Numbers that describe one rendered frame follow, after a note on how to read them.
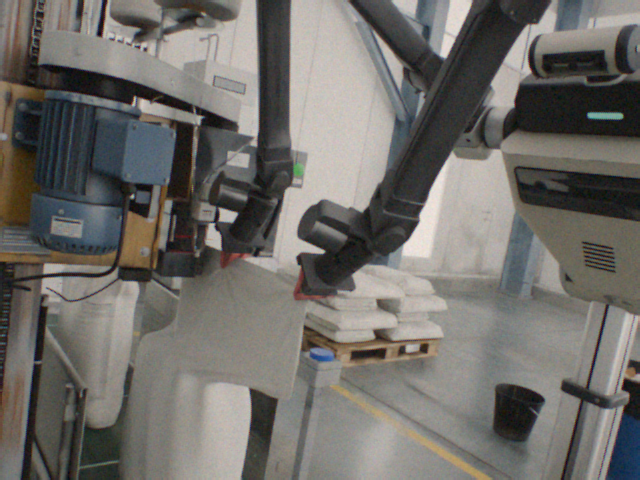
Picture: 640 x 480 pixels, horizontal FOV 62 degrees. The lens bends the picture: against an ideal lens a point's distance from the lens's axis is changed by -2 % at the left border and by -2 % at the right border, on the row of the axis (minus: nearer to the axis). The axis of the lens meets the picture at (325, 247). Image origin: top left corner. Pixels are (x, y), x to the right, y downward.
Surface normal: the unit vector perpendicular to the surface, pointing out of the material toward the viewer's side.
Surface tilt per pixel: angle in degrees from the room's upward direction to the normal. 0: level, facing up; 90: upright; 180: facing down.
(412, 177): 124
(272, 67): 111
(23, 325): 90
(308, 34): 90
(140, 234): 90
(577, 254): 130
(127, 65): 90
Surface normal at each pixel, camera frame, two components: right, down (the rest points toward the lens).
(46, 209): -0.25, 0.11
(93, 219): 0.64, 0.22
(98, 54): 0.36, 0.18
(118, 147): -0.45, 0.02
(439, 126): -0.02, 0.72
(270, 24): 0.31, 0.51
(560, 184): -0.70, 0.58
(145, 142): 0.88, 0.21
